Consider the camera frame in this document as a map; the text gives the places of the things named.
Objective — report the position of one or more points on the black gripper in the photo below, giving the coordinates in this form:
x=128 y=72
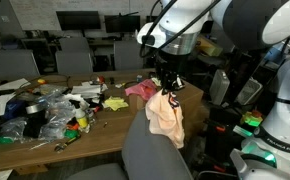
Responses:
x=168 y=70

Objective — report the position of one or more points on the peach printed shirt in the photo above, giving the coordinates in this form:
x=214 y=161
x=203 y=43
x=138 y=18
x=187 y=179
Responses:
x=165 y=116

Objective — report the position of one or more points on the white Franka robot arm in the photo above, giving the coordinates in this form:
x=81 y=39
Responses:
x=285 y=116

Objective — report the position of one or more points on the large cardboard box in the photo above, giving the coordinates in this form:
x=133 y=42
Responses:
x=191 y=100

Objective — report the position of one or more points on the emergency stop button box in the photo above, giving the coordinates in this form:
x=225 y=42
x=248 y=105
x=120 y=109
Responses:
x=251 y=119

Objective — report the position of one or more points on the pink shirt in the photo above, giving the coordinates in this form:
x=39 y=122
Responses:
x=141 y=89

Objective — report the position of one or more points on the yellow cloth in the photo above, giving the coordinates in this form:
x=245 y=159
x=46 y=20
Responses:
x=115 y=103

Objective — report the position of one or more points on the white space heater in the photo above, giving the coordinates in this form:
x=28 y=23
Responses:
x=219 y=86

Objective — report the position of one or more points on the small black item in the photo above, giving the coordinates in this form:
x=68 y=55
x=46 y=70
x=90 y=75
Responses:
x=112 y=80

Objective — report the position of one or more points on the red ball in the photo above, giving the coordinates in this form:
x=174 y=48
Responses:
x=100 y=79

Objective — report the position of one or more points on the small screw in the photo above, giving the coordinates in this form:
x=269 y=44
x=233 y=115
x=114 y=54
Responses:
x=105 y=125

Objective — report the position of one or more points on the black computer monitor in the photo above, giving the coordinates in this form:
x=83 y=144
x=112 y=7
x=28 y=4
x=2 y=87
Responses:
x=78 y=20
x=122 y=23

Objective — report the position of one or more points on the stack of white papers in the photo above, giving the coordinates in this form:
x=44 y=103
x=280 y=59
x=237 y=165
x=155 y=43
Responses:
x=86 y=90

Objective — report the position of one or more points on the white slatted basket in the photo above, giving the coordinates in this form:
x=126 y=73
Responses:
x=249 y=90

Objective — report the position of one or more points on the white bottle yellow label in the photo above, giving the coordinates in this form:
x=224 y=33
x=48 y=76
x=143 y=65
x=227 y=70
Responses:
x=81 y=119

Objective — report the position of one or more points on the green plastic item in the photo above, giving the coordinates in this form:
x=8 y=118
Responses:
x=71 y=133
x=1 y=140

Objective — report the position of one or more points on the clear plastic bags pile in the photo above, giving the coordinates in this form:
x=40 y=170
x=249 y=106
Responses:
x=56 y=116

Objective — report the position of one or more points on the yellow orange toy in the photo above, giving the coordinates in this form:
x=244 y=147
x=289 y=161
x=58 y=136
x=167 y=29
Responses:
x=41 y=81

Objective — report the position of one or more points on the silver tape roll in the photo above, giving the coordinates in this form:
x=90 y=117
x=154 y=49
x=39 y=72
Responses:
x=35 y=108

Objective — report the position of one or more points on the blue bag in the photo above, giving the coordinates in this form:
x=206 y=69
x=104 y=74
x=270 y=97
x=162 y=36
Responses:
x=14 y=109

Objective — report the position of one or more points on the gray office chair black frame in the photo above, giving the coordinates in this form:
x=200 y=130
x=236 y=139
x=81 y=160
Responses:
x=145 y=156

